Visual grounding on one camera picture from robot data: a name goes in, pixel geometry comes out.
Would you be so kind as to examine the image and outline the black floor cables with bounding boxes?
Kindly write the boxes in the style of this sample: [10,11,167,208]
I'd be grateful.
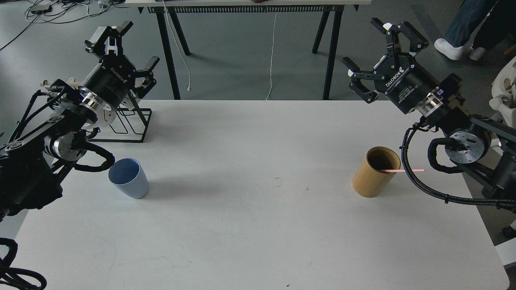
[0,0,126,51]

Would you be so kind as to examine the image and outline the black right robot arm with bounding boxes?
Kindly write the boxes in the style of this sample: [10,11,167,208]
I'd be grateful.
[342,18,516,212]

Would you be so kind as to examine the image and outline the wooden rack rod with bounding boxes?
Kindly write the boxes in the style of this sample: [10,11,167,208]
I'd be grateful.
[40,80,81,88]

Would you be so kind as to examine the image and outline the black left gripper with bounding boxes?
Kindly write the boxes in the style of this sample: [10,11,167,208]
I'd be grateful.
[79,21,160,108]

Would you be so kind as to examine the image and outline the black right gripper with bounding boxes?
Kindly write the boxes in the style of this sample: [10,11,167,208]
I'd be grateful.
[342,18,442,117]

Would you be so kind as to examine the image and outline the black wire dish rack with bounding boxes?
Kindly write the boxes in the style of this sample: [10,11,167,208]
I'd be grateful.
[83,92,152,143]

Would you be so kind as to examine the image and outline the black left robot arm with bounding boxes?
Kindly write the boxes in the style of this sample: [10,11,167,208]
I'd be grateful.
[0,21,160,219]

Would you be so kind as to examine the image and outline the black trestle table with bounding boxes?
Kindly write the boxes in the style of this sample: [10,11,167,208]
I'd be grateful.
[125,0,372,101]

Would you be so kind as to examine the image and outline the white hanging cable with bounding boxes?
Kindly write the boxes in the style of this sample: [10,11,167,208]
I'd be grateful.
[161,0,191,92]
[265,11,278,101]

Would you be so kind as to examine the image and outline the white hanging cable left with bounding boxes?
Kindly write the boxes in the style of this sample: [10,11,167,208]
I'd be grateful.
[161,0,191,92]

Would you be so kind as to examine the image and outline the bamboo cylindrical holder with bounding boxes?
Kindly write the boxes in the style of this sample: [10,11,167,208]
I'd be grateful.
[352,146,401,198]

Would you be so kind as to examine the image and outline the pink chopstick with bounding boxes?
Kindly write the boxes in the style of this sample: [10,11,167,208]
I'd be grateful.
[378,169,426,173]

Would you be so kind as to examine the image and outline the person's legs and shoes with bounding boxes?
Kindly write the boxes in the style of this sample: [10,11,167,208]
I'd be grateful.
[434,0,516,61]

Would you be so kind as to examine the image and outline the blue cup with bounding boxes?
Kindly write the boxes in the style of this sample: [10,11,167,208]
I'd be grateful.
[108,158,149,199]

